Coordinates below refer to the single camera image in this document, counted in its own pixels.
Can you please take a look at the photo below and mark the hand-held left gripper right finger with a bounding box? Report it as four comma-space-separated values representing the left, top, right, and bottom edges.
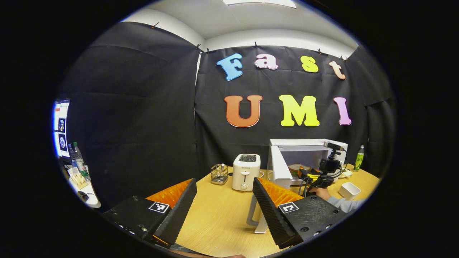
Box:
252, 177, 350, 250

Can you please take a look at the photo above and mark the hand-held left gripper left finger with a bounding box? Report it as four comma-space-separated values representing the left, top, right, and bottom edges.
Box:
101, 178, 198, 249

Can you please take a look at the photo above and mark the white microwave oven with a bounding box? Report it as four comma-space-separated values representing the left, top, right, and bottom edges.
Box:
267, 138, 349, 190

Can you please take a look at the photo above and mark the white stand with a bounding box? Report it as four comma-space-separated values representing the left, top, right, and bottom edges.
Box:
245, 193, 269, 234

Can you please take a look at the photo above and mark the green labelled drink bottle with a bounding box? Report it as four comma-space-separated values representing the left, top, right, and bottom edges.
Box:
354, 145, 365, 172

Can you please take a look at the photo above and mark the white rectangular dish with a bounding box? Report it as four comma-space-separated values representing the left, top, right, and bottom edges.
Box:
338, 181, 362, 201

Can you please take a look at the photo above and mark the white toaster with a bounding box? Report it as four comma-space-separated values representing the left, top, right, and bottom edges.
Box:
232, 154, 261, 192

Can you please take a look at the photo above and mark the white side table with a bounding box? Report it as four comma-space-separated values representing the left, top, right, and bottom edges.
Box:
67, 167, 102, 209

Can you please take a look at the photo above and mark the black backdrop cloth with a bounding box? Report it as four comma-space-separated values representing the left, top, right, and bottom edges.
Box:
57, 21, 397, 210

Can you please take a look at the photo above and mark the small yellow box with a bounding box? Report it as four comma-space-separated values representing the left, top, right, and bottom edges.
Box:
72, 173, 89, 190

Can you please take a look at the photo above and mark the clear bottle green cap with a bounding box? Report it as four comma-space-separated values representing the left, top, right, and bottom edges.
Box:
73, 142, 90, 182

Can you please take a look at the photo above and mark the clear bottle blue cap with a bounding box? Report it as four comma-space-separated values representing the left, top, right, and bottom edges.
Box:
68, 143, 78, 168

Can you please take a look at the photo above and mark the computer monitor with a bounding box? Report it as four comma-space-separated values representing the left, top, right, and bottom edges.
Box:
53, 100, 71, 158

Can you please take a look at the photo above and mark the large ceiling light panel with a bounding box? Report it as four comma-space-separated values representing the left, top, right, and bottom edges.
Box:
222, 0, 298, 9

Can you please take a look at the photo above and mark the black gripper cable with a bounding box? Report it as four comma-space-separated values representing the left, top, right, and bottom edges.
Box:
299, 168, 345, 196

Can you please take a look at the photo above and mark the wire utensil holder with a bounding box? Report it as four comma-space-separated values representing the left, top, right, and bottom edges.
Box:
210, 164, 229, 186

